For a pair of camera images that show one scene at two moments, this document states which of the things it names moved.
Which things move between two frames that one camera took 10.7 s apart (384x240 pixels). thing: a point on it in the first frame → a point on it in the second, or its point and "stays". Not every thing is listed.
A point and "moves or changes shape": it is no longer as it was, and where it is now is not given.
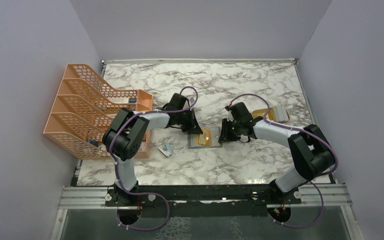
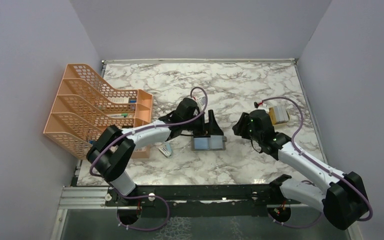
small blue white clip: (166, 150) stays
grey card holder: (215, 133) moves or changes shape
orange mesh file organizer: (84, 111) stays
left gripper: (195, 128) → (210, 128)
